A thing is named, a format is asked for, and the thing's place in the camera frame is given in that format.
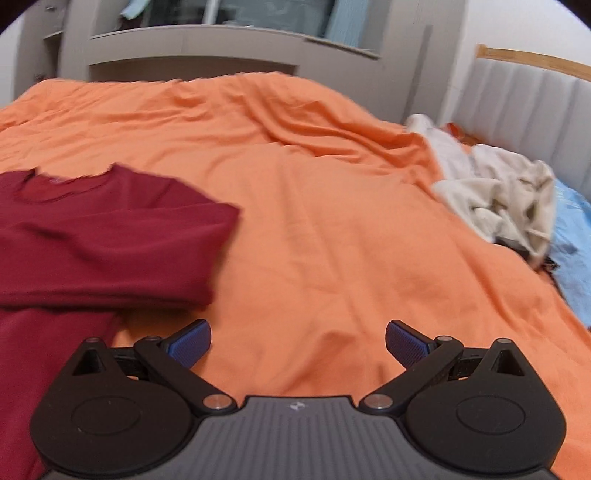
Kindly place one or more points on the glass window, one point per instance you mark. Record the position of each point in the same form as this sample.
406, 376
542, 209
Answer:
268, 14

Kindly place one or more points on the light blue curtain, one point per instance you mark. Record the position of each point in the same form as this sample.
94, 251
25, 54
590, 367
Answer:
134, 8
353, 23

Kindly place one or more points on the orange blanket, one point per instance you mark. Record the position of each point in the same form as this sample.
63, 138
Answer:
332, 221

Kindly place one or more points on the dark red t-shirt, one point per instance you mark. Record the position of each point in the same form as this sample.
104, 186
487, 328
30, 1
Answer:
115, 240

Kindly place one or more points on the light blue cloth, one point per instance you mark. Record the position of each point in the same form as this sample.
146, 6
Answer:
570, 230

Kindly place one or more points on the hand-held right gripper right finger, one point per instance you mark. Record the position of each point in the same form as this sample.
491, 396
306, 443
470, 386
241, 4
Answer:
406, 344

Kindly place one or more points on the off-white crumpled garment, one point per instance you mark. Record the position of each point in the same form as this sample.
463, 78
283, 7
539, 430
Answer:
445, 152

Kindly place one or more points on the orange pillow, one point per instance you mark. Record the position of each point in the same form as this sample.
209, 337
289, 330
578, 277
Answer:
461, 136

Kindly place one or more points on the grey padded headboard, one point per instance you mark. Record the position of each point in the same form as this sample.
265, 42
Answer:
521, 92

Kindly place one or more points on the grey built-in window cabinet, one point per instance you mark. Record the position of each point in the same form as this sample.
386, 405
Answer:
194, 50

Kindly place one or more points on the small black item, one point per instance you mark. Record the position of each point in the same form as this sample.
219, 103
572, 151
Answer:
512, 243

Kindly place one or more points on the beige crumpled garment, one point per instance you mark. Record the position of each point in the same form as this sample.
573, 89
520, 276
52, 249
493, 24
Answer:
508, 194

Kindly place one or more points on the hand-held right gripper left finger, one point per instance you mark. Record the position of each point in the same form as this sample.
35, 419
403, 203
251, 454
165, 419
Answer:
190, 344

